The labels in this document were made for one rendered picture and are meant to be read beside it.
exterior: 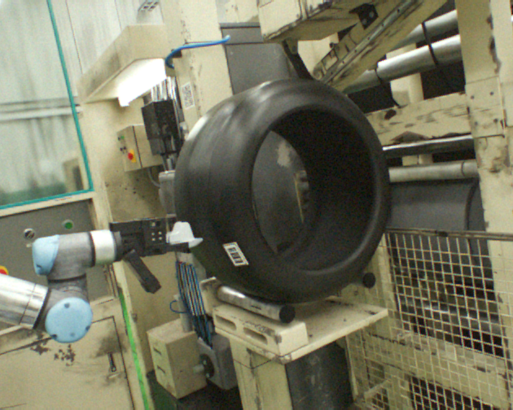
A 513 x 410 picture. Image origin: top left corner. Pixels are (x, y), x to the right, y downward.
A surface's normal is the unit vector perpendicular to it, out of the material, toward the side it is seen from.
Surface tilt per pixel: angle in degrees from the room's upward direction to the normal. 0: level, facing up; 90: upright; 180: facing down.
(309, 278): 100
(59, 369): 90
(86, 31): 90
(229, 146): 66
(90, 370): 90
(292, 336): 90
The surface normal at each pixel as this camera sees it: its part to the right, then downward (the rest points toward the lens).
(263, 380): 0.52, 0.00
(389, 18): -0.84, 0.22
